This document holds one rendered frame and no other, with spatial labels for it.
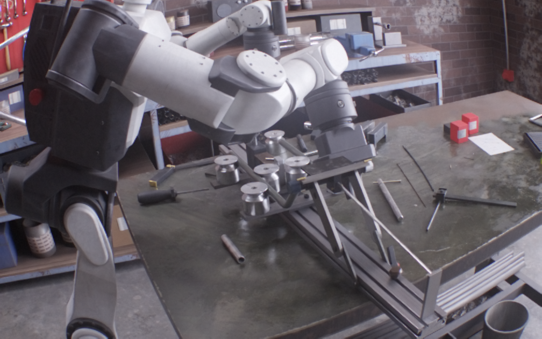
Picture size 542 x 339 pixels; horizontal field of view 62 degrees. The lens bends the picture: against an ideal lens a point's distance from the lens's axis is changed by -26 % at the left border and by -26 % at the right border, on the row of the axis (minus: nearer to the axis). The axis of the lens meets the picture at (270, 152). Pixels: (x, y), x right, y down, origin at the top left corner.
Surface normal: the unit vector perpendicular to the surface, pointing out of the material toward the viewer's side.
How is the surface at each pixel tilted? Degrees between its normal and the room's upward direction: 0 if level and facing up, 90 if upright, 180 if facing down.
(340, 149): 60
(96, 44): 71
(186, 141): 90
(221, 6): 90
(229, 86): 105
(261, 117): 117
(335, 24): 90
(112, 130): 109
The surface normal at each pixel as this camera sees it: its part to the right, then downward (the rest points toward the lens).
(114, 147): 0.69, 0.50
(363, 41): 0.38, 0.31
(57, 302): -0.09, -0.93
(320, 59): 0.20, -0.07
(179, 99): -0.08, 0.63
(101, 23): 0.52, 0.14
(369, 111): -0.92, 0.22
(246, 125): 0.29, 0.71
